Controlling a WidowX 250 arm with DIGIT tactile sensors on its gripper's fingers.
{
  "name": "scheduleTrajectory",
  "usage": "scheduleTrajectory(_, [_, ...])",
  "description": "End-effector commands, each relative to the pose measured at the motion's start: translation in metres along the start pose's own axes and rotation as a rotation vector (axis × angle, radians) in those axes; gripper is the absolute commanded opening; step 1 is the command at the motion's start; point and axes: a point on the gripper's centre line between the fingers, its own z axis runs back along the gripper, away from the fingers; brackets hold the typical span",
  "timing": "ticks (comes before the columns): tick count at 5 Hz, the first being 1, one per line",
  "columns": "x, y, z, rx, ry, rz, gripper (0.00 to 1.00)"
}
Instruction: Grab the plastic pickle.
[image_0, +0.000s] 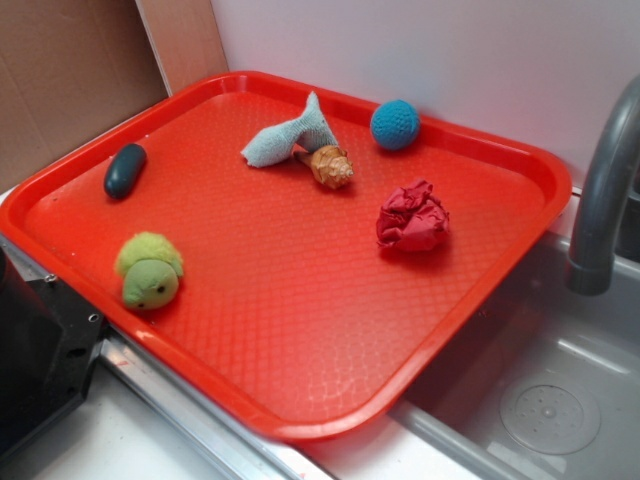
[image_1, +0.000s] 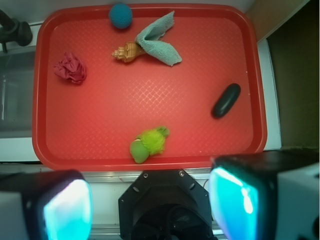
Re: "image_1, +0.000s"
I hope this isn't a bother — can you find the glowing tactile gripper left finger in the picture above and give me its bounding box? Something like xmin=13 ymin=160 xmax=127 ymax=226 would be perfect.
xmin=0 ymin=170 xmax=93 ymax=240

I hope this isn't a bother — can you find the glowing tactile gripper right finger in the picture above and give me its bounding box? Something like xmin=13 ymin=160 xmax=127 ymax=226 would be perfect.
xmin=208 ymin=149 xmax=320 ymax=240

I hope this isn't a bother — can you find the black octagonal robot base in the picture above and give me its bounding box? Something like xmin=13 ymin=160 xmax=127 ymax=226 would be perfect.
xmin=118 ymin=170 xmax=217 ymax=240

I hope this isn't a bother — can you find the dark green plastic pickle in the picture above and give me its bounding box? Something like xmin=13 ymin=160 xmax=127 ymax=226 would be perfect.
xmin=211 ymin=83 xmax=241 ymax=119

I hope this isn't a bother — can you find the lime green fuzzy toy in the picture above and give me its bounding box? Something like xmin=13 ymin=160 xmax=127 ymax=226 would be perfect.
xmin=129 ymin=126 xmax=170 ymax=164

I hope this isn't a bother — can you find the red plastic tray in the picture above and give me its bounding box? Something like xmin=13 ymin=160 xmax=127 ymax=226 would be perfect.
xmin=32 ymin=4 xmax=267 ymax=171

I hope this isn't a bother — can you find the crumpled red paper ball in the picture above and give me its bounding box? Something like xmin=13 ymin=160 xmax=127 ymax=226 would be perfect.
xmin=53 ymin=52 xmax=87 ymax=85

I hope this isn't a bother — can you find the tan conch seashell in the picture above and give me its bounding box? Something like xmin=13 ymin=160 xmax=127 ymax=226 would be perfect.
xmin=111 ymin=41 xmax=146 ymax=63

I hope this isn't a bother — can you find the teal microfiber cloth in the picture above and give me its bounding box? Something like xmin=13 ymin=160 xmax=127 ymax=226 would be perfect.
xmin=135 ymin=11 xmax=182 ymax=67

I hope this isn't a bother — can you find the black clamp knob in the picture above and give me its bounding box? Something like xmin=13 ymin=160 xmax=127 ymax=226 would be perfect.
xmin=0 ymin=10 xmax=33 ymax=54

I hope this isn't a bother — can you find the blue crocheted ball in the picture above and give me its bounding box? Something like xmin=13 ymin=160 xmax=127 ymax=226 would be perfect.
xmin=108 ymin=3 xmax=133 ymax=29

